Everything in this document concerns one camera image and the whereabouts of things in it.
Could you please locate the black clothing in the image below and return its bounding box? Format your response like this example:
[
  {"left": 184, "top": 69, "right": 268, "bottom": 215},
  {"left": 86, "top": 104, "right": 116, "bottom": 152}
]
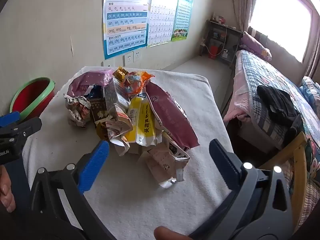
[{"left": 257, "top": 85, "right": 304, "bottom": 134}]

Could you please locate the grey carton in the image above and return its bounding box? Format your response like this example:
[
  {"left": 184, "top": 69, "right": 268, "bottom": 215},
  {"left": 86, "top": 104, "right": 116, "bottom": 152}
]
[{"left": 104, "top": 77, "right": 130, "bottom": 113}]

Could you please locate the window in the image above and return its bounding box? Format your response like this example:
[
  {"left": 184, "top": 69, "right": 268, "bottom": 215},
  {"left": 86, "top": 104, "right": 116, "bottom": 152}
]
[{"left": 249, "top": 0, "right": 314, "bottom": 60}]

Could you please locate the white towel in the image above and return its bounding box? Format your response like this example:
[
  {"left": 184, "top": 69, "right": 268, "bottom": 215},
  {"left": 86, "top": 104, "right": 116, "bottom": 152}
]
[{"left": 22, "top": 66, "right": 235, "bottom": 240}]

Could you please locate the small yellow packet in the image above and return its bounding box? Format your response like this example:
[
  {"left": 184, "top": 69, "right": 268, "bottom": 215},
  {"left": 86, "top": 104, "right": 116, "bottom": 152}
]
[{"left": 112, "top": 66, "right": 129, "bottom": 82}]

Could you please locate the dark metal shelf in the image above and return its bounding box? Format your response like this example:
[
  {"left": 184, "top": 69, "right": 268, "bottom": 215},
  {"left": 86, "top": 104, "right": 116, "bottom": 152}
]
[{"left": 200, "top": 19, "right": 244, "bottom": 67}]

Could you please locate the purple pillow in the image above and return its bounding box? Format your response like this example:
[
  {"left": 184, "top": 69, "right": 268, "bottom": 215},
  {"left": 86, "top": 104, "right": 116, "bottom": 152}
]
[{"left": 240, "top": 31, "right": 272, "bottom": 61}]

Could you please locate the pink bed sheet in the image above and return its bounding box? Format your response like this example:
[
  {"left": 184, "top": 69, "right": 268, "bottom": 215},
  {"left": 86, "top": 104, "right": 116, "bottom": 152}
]
[{"left": 222, "top": 50, "right": 253, "bottom": 123}]

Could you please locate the orange snack bag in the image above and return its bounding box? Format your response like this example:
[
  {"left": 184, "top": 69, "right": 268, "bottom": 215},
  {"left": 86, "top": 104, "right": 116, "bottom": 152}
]
[{"left": 124, "top": 71, "right": 155, "bottom": 98}]

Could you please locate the red bin with green rim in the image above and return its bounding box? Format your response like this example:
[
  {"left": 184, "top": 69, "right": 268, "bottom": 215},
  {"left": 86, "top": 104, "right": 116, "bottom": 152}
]
[{"left": 9, "top": 77, "right": 56, "bottom": 122}]

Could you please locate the red container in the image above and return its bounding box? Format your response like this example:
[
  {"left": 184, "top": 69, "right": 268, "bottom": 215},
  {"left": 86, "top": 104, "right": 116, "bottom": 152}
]
[{"left": 208, "top": 45, "right": 220, "bottom": 58}]

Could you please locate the foil wrapper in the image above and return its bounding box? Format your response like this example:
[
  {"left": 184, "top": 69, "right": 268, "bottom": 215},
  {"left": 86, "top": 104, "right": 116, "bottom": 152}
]
[{"left": 64, "top": 94, "right": 92, "bottom": 128}]

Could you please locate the person's right hand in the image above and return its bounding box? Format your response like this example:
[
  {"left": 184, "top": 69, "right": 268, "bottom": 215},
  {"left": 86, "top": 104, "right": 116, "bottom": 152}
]
[{"left": 154, "top": 226, "right": 195, "bottom": 240}]

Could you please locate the white carton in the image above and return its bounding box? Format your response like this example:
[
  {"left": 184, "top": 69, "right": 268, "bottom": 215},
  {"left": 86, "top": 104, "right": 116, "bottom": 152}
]
[{"left": 139, "top": 132, "right": 192, "bottom": 188}]

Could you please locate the maroon bag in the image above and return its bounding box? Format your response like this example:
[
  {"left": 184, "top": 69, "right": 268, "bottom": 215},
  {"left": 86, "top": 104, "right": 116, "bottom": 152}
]
[{"left": 145, "top": 80, "right": 200, "bottom": 150}]

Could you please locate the white paper wrapper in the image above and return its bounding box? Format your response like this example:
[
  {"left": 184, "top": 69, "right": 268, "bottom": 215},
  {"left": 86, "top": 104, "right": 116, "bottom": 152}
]
[{"left": 105, "top": 104, "right": 134, "bottom": 157}]

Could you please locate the cartoon printed cloth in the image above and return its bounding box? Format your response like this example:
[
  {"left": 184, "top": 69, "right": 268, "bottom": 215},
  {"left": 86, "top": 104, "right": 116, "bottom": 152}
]
[{"left": 281, "top": 127, "right": 320, "bottom": 220}]

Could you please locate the white chart wall poster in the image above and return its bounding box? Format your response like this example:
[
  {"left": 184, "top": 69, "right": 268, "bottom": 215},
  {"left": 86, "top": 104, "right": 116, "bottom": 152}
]
[{"left": 146, "top": 0, "right": 181, "bottom": 48}]

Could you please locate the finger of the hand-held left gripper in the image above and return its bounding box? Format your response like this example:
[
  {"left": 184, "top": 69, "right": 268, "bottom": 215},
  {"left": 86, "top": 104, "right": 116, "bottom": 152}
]
[
  {"left": 0, "top": 117, "right": 42, "bottom": 144},
  {"left": 0, "top": 112, "right": 21, "bottom": 128}
]

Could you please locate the blue printed pillow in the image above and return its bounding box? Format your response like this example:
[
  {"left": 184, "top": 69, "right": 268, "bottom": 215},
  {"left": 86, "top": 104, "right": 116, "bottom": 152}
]
[{"left": 301, "top": 76, "right": 320, "bottom": 120}]

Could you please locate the pink plastic bag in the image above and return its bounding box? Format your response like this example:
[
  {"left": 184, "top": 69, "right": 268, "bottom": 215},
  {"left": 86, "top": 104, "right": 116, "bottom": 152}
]
[{"left": 67, "top": 70, "right": 114, "bottom": 98}]

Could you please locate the curtain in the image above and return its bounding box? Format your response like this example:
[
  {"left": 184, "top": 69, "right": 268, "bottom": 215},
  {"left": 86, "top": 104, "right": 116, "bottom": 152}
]
[
  {"left": 231, "top": 0, "right": 262, "bottom": 33},
  {"left": 304, "top": 5, "right": 320, "bottom": 80}
]

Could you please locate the blue letter wall poster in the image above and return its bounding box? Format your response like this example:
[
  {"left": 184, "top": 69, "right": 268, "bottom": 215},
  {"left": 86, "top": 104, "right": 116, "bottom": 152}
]
[{"left": 103, "top": 0, "right": 153, "bottom": 60}]

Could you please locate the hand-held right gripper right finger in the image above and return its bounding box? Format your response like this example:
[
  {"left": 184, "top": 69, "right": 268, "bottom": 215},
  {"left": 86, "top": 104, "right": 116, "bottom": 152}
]
[{"left": 209, "top": 138, "right": 293, "bottom": 240}]

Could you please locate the person's left hand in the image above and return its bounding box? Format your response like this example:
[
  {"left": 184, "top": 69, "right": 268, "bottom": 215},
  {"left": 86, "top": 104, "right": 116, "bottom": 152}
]
[{"left": 0, "top": 166, "right": 16, "bottom": 213}]

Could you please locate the plaid quilt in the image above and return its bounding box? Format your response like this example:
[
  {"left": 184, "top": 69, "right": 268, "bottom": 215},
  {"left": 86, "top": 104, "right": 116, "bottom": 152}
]
[{"left": 241, "top": 50, "right": 320, "bottom": 155}]

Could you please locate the green chart wall poster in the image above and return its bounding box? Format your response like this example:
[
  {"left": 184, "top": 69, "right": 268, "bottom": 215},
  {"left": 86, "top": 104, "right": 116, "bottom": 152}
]
[{"left": 171, "top": 0, "right": 194, "bottom": 42}]

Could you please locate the wooden chair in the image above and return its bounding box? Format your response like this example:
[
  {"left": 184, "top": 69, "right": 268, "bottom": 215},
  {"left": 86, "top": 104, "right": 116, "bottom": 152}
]
[{"left": 260, "top": 131, "right": 313, "bottom": 233}]

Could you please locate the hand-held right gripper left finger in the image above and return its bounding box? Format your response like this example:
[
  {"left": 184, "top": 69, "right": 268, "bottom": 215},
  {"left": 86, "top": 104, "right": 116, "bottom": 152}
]
[{"left": 26, "top": 139, "right": 113, "bottom": 240}]

